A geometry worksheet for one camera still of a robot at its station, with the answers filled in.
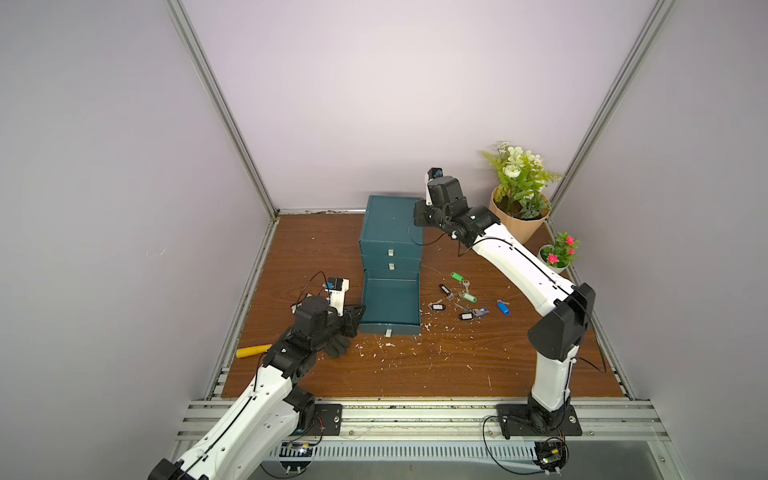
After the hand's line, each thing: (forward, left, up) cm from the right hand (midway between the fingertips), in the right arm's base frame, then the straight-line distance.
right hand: (422, 197), depth 80 cm
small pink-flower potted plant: (-4, -43, -20) cm, 48 cm away
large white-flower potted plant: (+15, -34, -15) cm, 41 cm away
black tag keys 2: (-20, -15, -33) cm, 41 cm away
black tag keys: (-17, -6, -32) cm, 36 cm away
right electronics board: (-54, -31, -33) cm, 71 cm away
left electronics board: (-57, +31, -35) cm, 73 cm away
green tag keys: (-13, -16, -32) cm, 38 cm away
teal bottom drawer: (-16, +9, -31) cm, 36 cm away
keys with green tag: (-7, -16, -32) cm, 37 cm away
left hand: (-25, +14, -17) cm, 33 cm away
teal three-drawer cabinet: (-8, +9, -13) cm, 17 cm away
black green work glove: (-31, +24, -30) cm, 49 cm away
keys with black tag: (-11, -10, -32) cm, 35 cm away
